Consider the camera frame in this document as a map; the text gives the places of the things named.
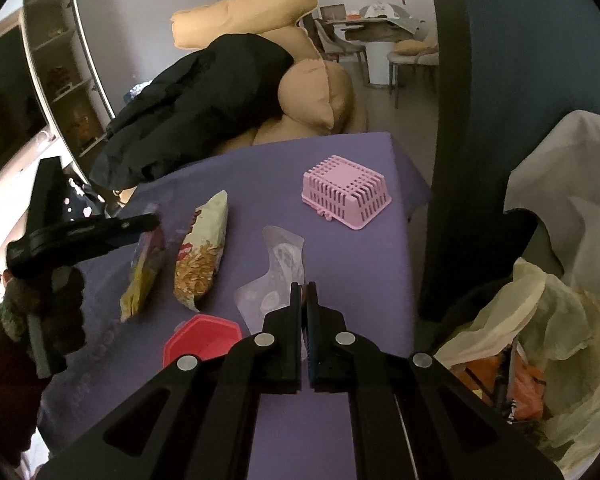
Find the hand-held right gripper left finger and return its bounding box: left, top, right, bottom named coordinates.
left=36, top=282, right=301, bottom=480

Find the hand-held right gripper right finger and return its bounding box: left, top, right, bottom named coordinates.
left=306, top=282, right=565, bottom=480

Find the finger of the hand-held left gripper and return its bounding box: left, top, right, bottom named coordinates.
left=70, top=213, right=161, bottom=261

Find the pale yellow packet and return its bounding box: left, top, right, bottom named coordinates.
left=119, top=204, right=167, bottom=324

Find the translucent lilac packet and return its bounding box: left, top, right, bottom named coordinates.
left=234, top=225, right=309, bottom=362

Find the trash bin with bag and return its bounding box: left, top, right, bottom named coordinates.
left=431, top=256, right=600, bottom=472

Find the person's left forearm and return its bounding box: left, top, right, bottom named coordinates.
left=0, top=304, right=49, bottom=467

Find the person's left hand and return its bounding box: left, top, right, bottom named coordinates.
left=0, top=265, right=87, bottom=362

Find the dark floral bag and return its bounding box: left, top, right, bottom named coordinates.
left=61, top=177, right=107, bottom=222

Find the yellow floral snack packet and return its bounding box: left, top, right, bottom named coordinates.
left=173, top=189, right=230, bottom=314

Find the red hexagonal lid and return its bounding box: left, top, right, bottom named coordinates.
left=162, top=314, right=244, bottom=370

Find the black jacket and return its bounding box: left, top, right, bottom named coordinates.
left=88, top=33, right=296, bottom=192

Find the white shelf unit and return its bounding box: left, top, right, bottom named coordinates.
left=21, top=7, right=117, bottom=162

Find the black television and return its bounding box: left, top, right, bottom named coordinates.
left=0, top=24, right=49, bottom=197

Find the pink plastic basket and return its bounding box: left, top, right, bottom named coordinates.
left=302, top=154, right=393, bottom=231

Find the yellow sofa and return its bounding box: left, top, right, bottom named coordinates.
left=214, top=25, right=369, bottom=157

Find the yellow round cushion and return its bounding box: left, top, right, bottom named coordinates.
left=278, top=56, right=357, bottom=134

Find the yellow bolster cushion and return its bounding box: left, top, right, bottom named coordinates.
left=170, top=0, right=319, bottom=52

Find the grey dining chair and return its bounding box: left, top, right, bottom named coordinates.
left=313, top=18, right=369, bottom=84
left=386, top=39, right=439, bottom=109

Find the white cloth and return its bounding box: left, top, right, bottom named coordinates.
left=503, top=109, right=600, bottom=282

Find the dining table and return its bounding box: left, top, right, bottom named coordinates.
left=337, top=14, right=427, bottom=87

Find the dark blue panel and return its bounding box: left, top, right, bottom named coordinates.
left=416, top=0, right=600, bottom=323

